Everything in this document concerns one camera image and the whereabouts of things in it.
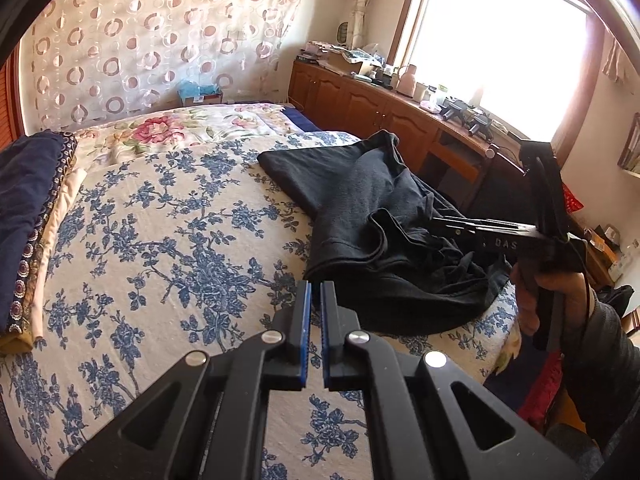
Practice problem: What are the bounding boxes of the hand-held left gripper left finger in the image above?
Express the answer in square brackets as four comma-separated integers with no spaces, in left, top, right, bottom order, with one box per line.
[55,280,313,480]

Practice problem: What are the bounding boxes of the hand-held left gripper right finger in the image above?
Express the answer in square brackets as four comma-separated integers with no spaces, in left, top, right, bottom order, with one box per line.
[320,280,567,480]

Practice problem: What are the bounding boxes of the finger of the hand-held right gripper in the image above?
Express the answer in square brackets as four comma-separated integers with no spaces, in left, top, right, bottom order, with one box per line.
[431,215,482,237]

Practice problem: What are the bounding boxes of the black printed t-shirt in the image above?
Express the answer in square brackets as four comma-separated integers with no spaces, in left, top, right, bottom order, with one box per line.
[257,130,514,337]

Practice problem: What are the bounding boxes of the person's right forearm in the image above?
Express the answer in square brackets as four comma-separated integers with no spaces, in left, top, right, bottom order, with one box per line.
[559,287,640,453]

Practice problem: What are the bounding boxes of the person's right hand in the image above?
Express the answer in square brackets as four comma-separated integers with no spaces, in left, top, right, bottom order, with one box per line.
[510,259,599,337]

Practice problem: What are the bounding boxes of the red basket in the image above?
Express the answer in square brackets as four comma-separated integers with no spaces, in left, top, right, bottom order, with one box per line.
[562,182,586,217]

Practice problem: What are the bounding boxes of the black devices on cabinet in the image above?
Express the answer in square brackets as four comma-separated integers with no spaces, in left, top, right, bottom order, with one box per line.
[442,100,494,139]

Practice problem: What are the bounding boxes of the blue floral quilt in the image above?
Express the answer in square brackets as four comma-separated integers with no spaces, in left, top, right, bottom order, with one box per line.
[0,130,522,480]

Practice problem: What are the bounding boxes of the pink thermos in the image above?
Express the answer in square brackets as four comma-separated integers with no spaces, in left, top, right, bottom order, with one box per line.
[399,65,419,97]

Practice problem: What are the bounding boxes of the wooden cabinet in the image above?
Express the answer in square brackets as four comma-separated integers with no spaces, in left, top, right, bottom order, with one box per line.
[289,57,532,213]

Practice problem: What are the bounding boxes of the red cloth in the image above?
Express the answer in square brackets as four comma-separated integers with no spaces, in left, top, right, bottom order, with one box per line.
[520,350,567,432]

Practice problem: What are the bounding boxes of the window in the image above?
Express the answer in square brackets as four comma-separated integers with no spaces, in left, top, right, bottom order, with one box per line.
[387,0,607,162]

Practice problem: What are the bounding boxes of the blue bed sheet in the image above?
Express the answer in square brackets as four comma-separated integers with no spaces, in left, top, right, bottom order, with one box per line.
[281,105,322,134]

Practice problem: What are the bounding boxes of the narrow window curtain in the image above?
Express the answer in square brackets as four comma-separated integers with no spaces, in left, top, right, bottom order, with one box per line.
[347,0,384,52]

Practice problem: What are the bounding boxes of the pink floral blanket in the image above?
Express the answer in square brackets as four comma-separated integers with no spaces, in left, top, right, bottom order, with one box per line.
[72,102,302,172]

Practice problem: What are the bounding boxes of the cream cloth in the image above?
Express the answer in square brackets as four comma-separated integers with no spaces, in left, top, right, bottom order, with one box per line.
[30,167,89,342]

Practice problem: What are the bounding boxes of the navy blue folded blanket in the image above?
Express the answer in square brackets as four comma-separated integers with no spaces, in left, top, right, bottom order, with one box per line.
[9,132,81,337]

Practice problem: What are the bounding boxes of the circle patterned curtain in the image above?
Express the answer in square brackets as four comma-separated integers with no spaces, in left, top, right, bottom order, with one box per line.
[27,0,304,134]

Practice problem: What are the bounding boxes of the wooden slatted wardrobe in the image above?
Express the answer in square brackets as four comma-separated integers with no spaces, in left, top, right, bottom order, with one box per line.
[0,45,27,152]

